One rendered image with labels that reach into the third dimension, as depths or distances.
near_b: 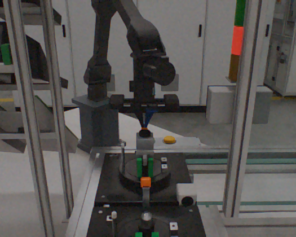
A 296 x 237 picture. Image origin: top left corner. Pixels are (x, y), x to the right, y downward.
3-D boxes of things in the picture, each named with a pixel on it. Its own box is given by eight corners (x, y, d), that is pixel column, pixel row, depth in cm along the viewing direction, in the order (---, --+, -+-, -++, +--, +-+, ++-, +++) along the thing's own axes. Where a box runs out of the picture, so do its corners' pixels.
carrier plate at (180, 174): (105, 158, 92) (105, 152, 92) (182, 157, 93) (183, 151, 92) (94, 209, 70) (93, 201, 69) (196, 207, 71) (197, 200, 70)
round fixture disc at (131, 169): (120, 160, 87) (120, 154, 86) (168, 160, 87) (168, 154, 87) (116, 189, 74) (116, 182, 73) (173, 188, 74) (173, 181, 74)
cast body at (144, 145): (136, 149, 82) (136, 126, 79) (152, 149, 82) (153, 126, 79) (136, 166, 74) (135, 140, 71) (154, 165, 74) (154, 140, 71)
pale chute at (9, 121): (34, 149, 90) (38, 136, 91) (75, 153, 88) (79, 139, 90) (-26, 110, 64) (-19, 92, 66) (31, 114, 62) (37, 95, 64)
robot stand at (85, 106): (104, 135, 129) (101, 90, 122) (127, 145, 120) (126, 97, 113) (75, 146, 120) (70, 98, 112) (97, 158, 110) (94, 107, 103)
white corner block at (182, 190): (175, 196, 75) (175, 183, 73) (193, 196, 75) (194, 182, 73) (177, 209, 70) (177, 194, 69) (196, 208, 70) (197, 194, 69)
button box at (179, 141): (138, 152, 107) (138, 136, 104) (197, 152, 107) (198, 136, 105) (138, 162, 100) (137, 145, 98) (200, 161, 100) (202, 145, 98)
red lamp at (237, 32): (228, 51, 60) (230, 25, 58) (252, 51, 60) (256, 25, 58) (235, 55, 55) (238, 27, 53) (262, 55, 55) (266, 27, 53)
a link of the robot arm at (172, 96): (180, 79, 76) (177, 73, 82) (107, 79, 76) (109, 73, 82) (179, 109, 80) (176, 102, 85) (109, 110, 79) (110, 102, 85)
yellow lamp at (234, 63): (225, 75, 62) (228, 51, 60) (249, 75, 62) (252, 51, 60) (232, 82, 57) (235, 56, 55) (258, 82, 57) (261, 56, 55)
